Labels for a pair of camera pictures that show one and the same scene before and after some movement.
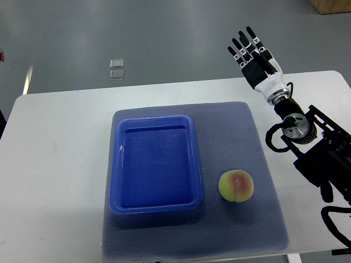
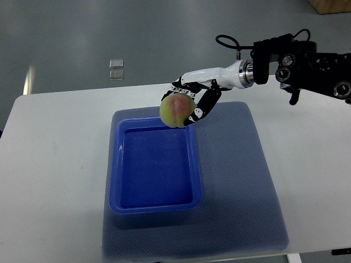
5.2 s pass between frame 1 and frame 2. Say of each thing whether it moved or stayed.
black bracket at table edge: stayed
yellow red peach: moved
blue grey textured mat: stayed
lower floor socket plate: stayed
